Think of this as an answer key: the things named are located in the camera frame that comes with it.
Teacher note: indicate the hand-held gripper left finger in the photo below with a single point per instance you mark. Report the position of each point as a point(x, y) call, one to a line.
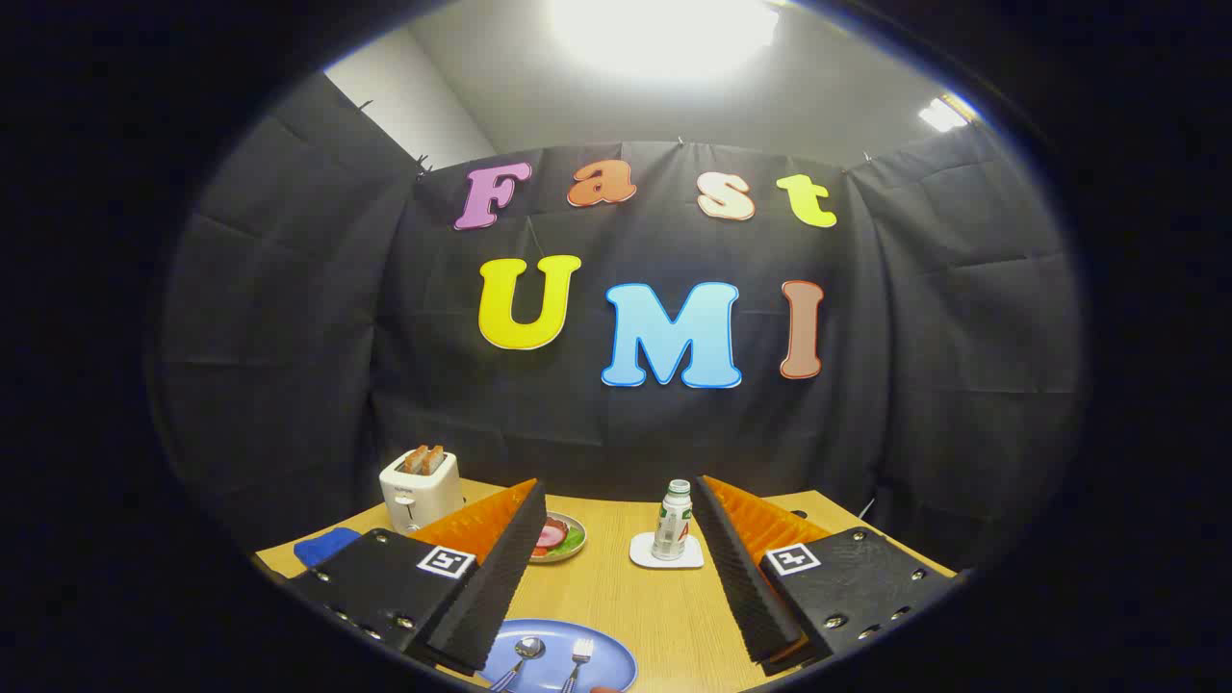
point(500, 587)

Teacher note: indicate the white plastic drink bottle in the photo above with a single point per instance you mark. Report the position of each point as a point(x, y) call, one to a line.
point(671, 529)

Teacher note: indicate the blue round plate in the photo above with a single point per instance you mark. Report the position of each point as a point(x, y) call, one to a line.
point(606, 659)

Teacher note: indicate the large ceiling light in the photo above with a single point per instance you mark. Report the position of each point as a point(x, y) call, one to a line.
point(664, 34)

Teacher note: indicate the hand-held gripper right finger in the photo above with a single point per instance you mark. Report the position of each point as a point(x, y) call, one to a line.
point(741, 577)

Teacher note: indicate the green lettuce leaf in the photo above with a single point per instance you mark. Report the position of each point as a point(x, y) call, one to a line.
point(572, 542)

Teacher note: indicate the white coaster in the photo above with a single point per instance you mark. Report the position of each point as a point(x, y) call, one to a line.
point(643, 556)

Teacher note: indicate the small plate of food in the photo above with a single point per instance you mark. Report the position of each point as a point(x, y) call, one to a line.
point(575, 553)

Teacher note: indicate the toast slice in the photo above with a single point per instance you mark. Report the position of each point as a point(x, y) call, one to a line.
point(414, 460)
point(436, 458)

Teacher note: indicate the white toaster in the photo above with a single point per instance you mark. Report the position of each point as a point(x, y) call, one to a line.
point(423, 496)

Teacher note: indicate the small ceiling light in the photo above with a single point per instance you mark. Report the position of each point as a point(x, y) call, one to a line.
point(941, 115)

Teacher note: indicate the blue folded towel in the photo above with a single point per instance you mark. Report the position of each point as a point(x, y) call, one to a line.
point(322, 547)

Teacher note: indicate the pink ham slice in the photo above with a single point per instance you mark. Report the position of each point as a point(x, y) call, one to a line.
point(551, 534)

